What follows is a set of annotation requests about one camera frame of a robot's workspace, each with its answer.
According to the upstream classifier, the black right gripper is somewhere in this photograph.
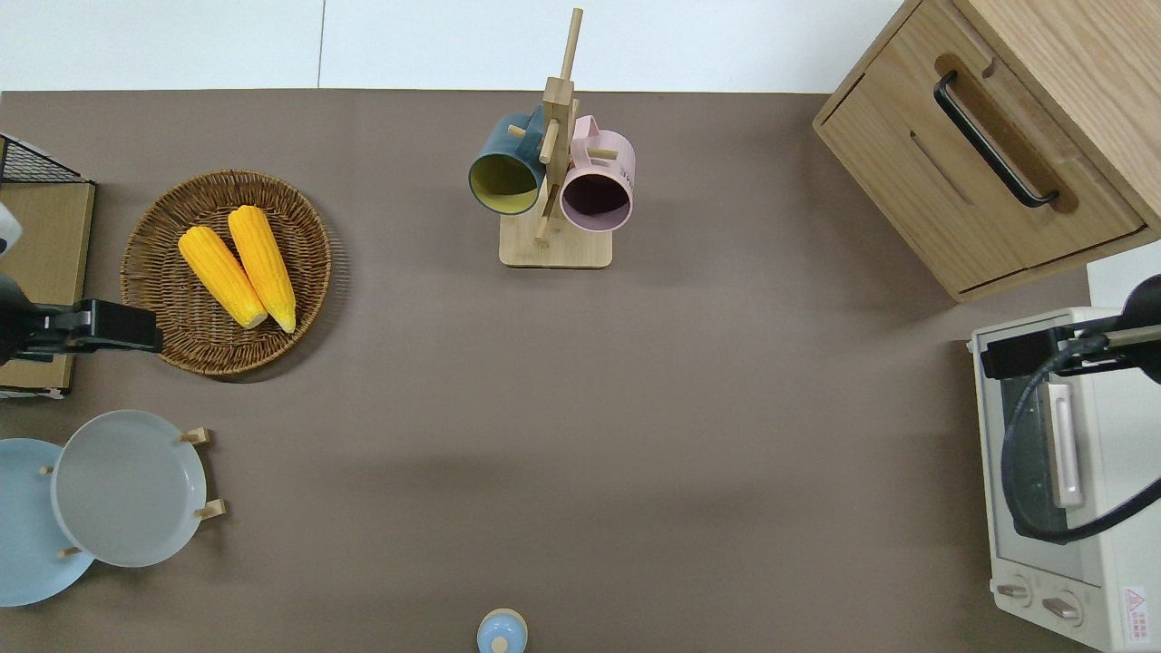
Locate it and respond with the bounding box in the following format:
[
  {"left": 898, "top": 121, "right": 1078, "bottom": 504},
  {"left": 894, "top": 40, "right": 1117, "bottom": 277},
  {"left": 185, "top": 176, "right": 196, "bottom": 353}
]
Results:
[{"left": 980, "top": 313, "right": 1146, "bottom": 381}]

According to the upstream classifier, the black cabinet handle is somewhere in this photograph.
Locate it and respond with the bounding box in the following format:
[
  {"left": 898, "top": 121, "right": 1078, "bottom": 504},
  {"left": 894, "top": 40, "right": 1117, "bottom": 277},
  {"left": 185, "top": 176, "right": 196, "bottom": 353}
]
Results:
[{"left": 934, "top": 71, "right": 1060, "bottom": 208}]

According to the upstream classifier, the wooden cabinet box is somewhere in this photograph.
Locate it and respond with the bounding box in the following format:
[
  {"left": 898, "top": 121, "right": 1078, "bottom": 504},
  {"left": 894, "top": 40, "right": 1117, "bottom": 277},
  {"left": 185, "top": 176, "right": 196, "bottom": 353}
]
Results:
[{"left": 814, "top": 0, "right": 1161, "bottom": 303}]

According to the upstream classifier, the wire and wood shelf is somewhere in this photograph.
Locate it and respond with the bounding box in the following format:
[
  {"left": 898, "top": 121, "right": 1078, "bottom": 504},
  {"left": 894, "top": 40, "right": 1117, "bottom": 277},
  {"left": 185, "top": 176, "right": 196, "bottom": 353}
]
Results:
[{"left": 0, "top": 133, "right": 97, "bottom": 401}]

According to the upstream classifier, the brown table mat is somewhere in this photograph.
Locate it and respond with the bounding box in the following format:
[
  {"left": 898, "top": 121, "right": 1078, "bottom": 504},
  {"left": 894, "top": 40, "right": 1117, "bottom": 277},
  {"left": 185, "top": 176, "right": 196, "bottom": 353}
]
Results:
[{"left": 0, "top": 89, "right": 1094, "bottom": 653}]

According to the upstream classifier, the wooden plate rack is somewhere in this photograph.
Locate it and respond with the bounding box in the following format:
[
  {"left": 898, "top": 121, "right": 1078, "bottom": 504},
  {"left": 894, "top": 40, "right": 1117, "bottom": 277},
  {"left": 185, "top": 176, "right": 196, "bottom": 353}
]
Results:
[{"left": 40, "top": 428, "right": 227, "bottom": 559}]

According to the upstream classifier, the light blue plate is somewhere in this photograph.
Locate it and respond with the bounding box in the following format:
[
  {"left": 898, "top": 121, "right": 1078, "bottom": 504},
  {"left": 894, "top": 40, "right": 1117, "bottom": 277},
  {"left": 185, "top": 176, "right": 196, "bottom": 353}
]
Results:
[{"left": 0, "top": 438, "right": 95, "bottom": 608}]

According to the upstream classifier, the cream toaster oven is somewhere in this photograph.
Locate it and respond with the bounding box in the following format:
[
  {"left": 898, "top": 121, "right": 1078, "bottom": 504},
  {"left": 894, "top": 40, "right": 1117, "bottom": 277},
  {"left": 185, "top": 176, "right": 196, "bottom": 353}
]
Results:
[{"left": 966, "top": 307, "right": 1161, "bottom": 652}]

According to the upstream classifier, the pink mug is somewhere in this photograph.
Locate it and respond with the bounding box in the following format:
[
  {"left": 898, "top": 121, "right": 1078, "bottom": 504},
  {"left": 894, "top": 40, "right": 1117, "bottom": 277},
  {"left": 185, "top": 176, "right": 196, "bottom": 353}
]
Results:
[{"left": 559, "top": 115, "right": 637, "bottom": 234}]

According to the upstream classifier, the wooden mug tree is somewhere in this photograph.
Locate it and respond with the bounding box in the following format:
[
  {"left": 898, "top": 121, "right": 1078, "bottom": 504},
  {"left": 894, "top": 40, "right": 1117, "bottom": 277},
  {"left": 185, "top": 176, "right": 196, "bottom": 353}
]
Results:
[{"left": 499, "top": 7, "right": 618, "bottom": 269}]

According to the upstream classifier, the dark blue mug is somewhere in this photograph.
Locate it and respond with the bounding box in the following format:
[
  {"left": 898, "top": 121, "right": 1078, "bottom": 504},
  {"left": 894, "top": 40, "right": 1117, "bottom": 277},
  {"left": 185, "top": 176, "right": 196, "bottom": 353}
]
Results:
[{"left": 468, "top": 107, "right": 550, "bottom": 217}]

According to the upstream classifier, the yellow corn cob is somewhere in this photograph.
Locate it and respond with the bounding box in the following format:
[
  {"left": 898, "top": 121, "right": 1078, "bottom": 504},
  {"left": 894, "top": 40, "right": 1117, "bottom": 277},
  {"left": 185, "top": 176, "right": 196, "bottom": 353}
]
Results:
[
  {"left": 178, "top": 226, "right": 269, "bottom": 330},
  {"left": 228, "top": 205, "right": 298, "bottom": 334}
]

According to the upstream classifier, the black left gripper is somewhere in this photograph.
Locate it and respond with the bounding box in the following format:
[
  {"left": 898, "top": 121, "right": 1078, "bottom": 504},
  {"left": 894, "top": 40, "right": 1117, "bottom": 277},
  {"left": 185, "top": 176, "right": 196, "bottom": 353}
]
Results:
[{"left": 14, "top": 300, "right": 165, "bottom": 356}]

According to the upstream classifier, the grey plate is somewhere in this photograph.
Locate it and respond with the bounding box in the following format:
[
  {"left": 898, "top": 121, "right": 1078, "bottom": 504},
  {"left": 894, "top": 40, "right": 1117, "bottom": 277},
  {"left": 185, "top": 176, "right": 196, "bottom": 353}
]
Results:
[{"left": 51, "top": 410, "right": 208, "bottom": 569}]

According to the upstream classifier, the brown wicker basket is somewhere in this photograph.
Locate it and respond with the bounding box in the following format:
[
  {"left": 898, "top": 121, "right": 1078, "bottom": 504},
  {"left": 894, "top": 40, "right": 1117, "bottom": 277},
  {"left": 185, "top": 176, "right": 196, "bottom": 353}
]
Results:
[{"left": 121, "top": 170, "right": 333, "bottom": 376}]

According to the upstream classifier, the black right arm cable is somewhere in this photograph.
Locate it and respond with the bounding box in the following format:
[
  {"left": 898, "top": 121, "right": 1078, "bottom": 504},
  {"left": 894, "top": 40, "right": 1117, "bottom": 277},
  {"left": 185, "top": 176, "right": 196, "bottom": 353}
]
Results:
[{"left": 1000, "top": 328, "right": 1161, "bottom": 545}]

